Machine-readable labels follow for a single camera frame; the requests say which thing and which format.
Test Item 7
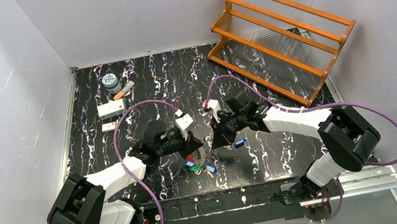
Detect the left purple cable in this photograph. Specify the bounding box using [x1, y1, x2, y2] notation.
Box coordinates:
[72, 94, 203, 224]

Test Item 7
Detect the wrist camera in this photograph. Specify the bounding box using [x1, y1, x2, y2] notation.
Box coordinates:
[174, 109, 195, 135]
[202, 99, 220, 123]

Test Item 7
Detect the key with blue tag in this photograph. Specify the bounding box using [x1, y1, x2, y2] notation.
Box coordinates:
[229, 138, 248, 149]

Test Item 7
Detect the purple cable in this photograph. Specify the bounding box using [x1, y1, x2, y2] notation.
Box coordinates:
[201, 44, 397, 224]
[72, 94, 203, 224]

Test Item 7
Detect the orange wooden shelf rack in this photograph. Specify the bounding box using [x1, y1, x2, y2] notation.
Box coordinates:
[208, 0, 356, 107]

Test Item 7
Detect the small white flat box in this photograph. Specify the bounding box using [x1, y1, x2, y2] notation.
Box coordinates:
[101, 121, 118, 133]

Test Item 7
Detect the orange and white tube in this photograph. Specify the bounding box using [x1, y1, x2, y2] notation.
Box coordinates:
[113, 81, 135, 101]

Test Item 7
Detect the keyring with coloured key tags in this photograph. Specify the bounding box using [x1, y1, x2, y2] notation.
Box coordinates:
[184, 148, 218, 177]

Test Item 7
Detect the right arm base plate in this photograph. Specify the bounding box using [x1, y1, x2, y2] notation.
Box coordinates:
[268, 180, 344, 205]

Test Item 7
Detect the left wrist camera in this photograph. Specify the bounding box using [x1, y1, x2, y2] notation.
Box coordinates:
[174, 109, 195, 135]

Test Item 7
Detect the round blue-white jar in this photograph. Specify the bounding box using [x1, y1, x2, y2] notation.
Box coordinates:
[101, 73, 121, 95]

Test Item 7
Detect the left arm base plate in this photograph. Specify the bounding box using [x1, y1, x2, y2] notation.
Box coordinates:
[128, 204, 160, 224]

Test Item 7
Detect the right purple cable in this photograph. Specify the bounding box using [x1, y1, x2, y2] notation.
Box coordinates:
[201, 44, 397, 224]

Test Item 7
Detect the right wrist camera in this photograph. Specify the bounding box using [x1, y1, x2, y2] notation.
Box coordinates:
[202, 99, 220, 123]

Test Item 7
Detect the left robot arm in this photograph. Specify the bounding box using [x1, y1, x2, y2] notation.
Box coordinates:
[47, 114, 203, 224]

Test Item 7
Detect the white medicine box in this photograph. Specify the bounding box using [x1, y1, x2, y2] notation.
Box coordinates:
[97, 99, 127, 120]

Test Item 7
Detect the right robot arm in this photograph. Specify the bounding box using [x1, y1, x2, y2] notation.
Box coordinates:
[203, 92, 381, 197]

